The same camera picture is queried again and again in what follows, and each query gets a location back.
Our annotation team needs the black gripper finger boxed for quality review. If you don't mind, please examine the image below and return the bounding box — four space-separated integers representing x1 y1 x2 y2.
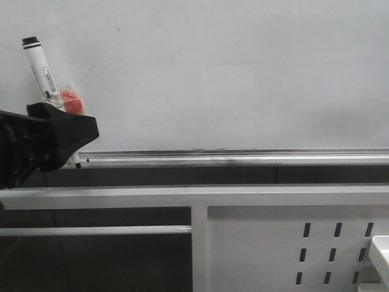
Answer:
27 102 99 172
1 111 53 189

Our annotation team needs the red round magnet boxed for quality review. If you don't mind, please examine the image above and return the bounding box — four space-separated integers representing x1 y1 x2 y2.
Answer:
60 91 83 114

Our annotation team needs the white black dry-erase marker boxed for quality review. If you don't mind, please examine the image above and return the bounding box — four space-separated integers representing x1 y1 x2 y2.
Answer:
21 36 82 170

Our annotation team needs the white whiteboard with aluminium ledge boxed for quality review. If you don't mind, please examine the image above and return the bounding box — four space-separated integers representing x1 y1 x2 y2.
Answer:
1 1 388 164

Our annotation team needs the white upper marker tray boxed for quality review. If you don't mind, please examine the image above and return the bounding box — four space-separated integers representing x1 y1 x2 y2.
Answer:
368 235 389 291

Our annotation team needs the white whiteboard stand frame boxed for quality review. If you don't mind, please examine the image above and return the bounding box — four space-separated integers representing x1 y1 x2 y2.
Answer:
1 185 388 291

